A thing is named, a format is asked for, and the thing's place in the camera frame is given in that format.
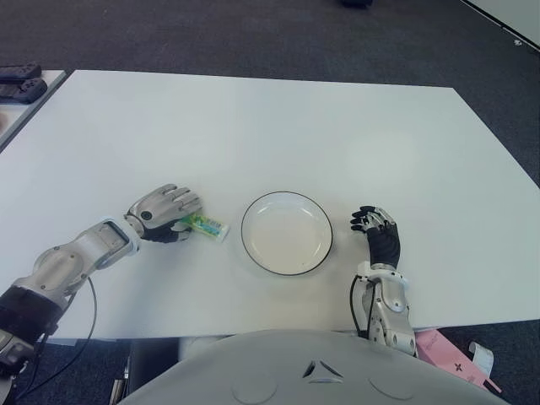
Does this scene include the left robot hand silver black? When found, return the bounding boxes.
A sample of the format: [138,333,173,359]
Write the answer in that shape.
[124,183,203,245]

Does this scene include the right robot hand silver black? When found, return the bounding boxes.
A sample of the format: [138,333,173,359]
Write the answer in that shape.
[349,205,401,269]

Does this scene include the green candy pack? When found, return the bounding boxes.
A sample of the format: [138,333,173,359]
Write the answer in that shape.
[179,213,231,242]

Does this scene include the white plate with black rim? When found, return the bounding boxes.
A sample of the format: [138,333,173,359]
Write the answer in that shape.
[240,191,336,278]

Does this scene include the pink cardboard box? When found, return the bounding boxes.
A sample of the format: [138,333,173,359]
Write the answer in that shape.
[415,328,503,393]

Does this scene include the grey robot torso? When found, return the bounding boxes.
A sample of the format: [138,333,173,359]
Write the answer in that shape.
[120,328,511,405]

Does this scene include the white paper strip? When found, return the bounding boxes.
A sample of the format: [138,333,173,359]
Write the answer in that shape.
[468,341,495,376]

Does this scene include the white side table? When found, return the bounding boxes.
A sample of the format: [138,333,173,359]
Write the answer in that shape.
[0,69,68,153]

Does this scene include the black game controller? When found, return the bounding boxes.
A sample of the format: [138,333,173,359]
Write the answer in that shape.
[0,78,48,105]
[0,62,43,82]

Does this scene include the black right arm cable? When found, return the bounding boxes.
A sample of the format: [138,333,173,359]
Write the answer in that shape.
[348,273,376,337]

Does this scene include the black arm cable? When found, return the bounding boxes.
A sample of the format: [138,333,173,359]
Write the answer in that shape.
[348,273,376,337]
[12,276,98,397]

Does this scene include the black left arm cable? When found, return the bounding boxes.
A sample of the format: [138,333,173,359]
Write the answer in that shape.
[12,276,98,397]

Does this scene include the white neighbouring table with cable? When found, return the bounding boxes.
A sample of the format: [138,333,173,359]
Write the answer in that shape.
[459,0,540,51]

